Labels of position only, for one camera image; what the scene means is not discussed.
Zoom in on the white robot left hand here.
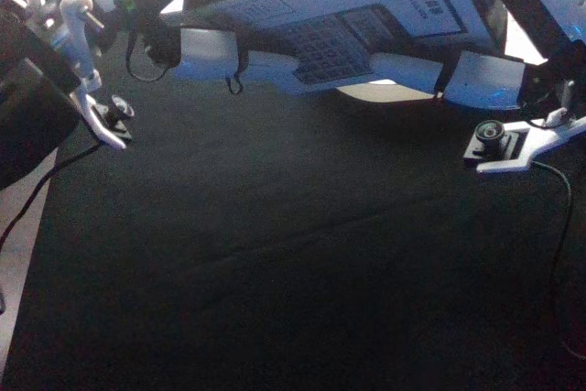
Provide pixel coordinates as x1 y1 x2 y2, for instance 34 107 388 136
370 0 586 112

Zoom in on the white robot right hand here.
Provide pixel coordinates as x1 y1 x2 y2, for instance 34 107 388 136
114 0 303 90

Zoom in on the black table cloth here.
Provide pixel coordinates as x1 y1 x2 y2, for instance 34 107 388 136
0 33 586 391

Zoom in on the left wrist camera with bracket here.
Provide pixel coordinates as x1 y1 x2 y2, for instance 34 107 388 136
461 114 586 176

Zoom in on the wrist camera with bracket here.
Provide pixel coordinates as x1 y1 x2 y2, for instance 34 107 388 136
72 88 135 150
461 114 586 176

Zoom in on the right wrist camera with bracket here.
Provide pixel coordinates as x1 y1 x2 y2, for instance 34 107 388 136
72 88 135 150

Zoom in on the black left camera cable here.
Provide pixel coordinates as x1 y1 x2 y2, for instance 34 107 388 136
530 160 586 361

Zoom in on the black camera cable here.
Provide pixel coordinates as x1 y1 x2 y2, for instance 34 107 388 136
530 160 586 361
0 141 103 314

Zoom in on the black right camera cable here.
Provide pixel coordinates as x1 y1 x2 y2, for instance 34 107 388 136
0 141 103 314

